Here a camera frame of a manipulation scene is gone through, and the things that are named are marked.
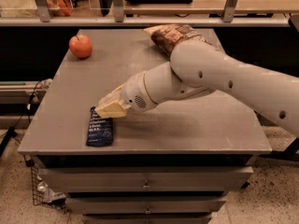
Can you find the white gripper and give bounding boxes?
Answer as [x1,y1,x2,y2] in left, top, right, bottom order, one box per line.
[95,72,157,119]

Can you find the blue rxbar blueberry bar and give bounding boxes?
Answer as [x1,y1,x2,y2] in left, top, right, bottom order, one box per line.
[86,106,114,147]

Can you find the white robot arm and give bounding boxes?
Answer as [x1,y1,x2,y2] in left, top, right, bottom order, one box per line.
[95,40,299,136]

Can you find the brown chip bag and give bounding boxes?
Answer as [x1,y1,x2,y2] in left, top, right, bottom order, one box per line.
[144,24,210,56]

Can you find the orange snack bag on shelf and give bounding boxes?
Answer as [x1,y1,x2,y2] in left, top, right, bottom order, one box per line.
[46,0,72,17]

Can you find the red apple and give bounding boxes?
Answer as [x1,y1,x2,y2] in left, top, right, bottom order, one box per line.
[68,35,93,59]

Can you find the grey drawer cabinet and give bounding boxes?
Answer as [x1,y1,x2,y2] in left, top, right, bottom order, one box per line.
[20,29,270,224]

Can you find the black cable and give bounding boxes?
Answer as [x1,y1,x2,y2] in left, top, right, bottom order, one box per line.
[0,79,45,157]

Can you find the wire mesh basket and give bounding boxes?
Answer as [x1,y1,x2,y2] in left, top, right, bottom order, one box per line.
[31,164,66,209]

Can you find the metal shelf rail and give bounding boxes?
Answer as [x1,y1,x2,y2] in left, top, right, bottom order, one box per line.
[0,0,299,27]

